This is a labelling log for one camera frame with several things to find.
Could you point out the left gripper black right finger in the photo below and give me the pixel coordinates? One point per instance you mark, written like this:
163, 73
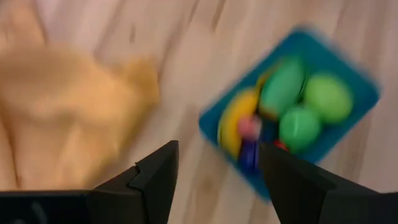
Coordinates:
295, 186

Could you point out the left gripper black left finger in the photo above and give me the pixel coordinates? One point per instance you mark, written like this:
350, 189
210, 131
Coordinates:
149, 186

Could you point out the red toy strawberry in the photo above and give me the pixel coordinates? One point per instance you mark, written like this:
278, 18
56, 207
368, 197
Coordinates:
280, 145

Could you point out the purple toy eggplant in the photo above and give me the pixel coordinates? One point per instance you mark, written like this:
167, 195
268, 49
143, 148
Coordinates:
248, 157

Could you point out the green toy bell pepper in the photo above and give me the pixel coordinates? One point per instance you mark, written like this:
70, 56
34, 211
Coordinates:
298, 129

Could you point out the small pink toy fruit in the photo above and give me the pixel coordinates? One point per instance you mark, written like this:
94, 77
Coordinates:
248, 127

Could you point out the yellow toy banana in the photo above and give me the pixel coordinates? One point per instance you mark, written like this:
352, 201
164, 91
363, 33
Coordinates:
233, 124

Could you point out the light green toy fruit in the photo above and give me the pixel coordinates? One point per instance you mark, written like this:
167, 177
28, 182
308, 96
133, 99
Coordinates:
328, 98

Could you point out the green oblong toy vegetable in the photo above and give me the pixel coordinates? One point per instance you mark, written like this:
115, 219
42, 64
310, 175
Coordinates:
281, 88

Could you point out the orange cloth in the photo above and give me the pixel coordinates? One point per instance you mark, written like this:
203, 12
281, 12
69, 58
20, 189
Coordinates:
62, 118

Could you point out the teal plate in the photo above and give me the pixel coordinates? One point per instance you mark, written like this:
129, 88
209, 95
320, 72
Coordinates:
314, 49

